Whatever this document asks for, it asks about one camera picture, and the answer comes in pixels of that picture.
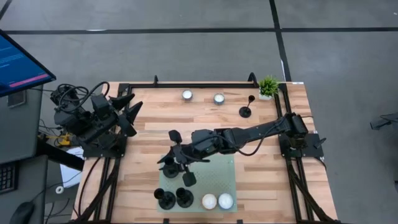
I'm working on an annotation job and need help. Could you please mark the black candlestick holder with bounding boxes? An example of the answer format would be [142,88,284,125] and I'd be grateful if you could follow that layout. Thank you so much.
[154,187,177,210]
[175,187,195,208]
[159,155,182,179]
[238,95,256,119]

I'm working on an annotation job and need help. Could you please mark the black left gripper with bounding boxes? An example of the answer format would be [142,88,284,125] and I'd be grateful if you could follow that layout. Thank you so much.
[105,92,144,138]

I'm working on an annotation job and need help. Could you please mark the black keyboard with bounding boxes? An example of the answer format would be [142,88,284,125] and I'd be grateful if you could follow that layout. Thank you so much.
[0,162,17,194]

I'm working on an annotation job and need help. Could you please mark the black metal table frame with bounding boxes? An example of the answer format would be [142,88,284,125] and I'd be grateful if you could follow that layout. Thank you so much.
[70,74,341,224]

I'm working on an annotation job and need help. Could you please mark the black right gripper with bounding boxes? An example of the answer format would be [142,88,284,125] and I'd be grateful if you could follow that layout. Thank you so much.
[168,129,219,188]

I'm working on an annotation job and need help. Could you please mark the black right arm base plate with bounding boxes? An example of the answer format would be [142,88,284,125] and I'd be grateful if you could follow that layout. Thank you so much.
[278,133,325,159]

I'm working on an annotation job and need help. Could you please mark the monitor with blue screen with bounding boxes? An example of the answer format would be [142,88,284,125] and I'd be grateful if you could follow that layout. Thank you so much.
[0,29,57,98]

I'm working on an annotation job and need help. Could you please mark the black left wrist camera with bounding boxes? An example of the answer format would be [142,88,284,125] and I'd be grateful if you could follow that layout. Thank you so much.
[90,94,110,118]

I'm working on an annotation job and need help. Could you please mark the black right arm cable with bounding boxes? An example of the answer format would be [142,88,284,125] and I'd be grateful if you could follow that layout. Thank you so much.
[228,123,282,157]

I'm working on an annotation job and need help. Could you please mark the white paper sheet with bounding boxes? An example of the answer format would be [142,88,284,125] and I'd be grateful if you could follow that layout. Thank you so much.
[59,146,85,189]

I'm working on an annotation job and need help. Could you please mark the green perforated metal shelf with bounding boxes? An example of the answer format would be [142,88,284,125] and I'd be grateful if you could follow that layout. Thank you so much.
[157,154,239,214]

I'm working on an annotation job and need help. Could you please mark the black power cable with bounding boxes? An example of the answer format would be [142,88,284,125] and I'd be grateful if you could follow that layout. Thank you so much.
[76,156,104,220]

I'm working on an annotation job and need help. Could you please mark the green plant in white pot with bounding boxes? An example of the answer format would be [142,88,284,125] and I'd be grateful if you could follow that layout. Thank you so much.
[257,75,280,101]

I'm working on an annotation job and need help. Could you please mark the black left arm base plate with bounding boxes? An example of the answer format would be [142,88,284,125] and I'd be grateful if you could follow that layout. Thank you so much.
[82,133,127,159]

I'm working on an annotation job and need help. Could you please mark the black desk beam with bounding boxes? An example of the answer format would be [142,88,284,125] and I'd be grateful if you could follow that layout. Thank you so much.
[36,139,85,171]

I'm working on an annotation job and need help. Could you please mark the grey monitor stand plate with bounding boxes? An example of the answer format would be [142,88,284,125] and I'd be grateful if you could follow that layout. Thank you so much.
[7,90,27,109]

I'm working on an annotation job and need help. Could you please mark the orange tin candle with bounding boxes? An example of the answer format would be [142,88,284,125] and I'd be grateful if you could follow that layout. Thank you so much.
[201,193,218,210]

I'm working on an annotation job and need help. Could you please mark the yellow cable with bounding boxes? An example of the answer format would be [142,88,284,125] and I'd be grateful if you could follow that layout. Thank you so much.
[39,133,68,141]

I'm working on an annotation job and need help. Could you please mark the grey desk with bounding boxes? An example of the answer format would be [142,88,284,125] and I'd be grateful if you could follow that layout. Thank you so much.
[0,84,50,224]

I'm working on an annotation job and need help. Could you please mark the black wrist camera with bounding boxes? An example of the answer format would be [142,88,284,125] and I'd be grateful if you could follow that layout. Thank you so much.
[90,94,110,118]
[192,129,215,149]

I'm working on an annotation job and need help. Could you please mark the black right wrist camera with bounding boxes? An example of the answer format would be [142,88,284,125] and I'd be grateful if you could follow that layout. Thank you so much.
[192,129,215,149]

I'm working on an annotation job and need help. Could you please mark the black computer mouse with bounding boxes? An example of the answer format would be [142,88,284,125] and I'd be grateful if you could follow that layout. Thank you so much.
[9,201,35,224]

